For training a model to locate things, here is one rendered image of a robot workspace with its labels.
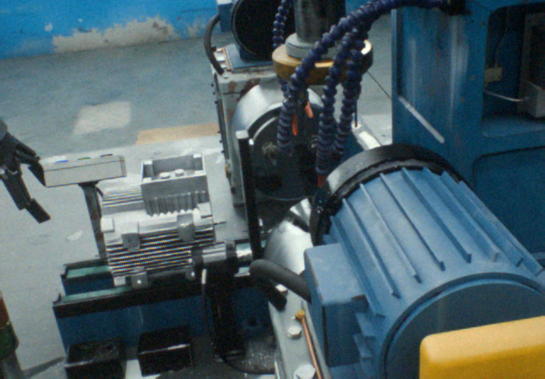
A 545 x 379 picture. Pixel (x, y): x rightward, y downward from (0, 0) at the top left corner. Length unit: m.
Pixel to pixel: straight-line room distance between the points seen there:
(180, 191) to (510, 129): 0.59
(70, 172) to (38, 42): 5.56
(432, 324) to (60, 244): 1.34
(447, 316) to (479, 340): 0.06
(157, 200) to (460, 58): 0.58
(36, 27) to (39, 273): 5.46
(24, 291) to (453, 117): 1.04
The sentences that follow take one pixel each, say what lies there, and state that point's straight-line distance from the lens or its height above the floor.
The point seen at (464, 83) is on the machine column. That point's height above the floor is 1.30.
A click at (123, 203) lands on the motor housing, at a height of 1.10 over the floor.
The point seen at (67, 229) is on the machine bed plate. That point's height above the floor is 0.80.
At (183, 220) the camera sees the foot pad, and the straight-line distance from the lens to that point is 1.19.
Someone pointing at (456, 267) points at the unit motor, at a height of 1.35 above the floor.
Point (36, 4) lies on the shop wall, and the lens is 6.95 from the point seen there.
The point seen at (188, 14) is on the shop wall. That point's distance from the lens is 6.81.
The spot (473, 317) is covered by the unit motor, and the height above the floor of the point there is 1.32.
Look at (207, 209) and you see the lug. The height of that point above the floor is 1.08.
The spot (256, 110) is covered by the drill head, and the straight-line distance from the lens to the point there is 1.45.
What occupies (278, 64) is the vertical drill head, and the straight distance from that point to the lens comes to 1.14.
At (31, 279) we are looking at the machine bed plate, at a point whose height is 0.80.
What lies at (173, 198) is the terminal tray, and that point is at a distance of 1.20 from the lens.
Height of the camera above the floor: 1.66
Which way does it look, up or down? 26 degrees down
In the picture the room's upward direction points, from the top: 6 degrees counter-clockwise
